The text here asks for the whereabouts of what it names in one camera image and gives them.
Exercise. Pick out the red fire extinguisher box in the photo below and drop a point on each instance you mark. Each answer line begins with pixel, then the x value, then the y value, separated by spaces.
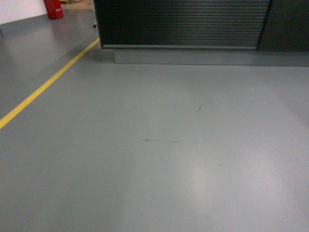
pixel 53 8

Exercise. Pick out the black checkout counter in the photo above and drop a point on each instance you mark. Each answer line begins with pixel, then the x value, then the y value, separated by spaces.
pixel 206 32

